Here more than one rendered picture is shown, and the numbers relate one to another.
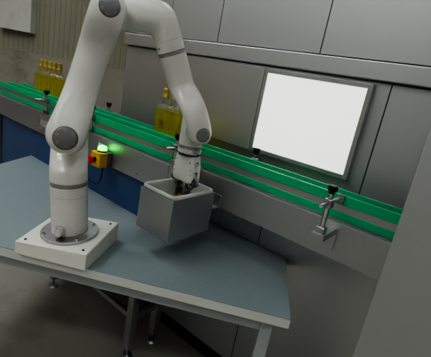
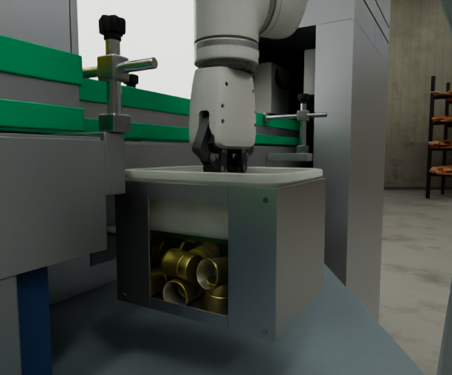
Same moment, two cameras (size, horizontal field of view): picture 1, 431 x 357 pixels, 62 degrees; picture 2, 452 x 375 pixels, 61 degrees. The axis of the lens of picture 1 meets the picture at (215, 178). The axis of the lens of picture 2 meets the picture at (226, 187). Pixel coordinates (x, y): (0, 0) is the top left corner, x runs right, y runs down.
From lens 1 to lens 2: 1.50 m
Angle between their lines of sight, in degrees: 95
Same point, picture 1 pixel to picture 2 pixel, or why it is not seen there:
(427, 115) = not seen: hidden behind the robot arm
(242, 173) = (175, 121)
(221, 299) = (345, 295)
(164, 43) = not seen: outside the picture
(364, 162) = not seen: hidden behind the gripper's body
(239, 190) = (190, 155)
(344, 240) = (277, 163)
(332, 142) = (183, 60)
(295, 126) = (141, 33)
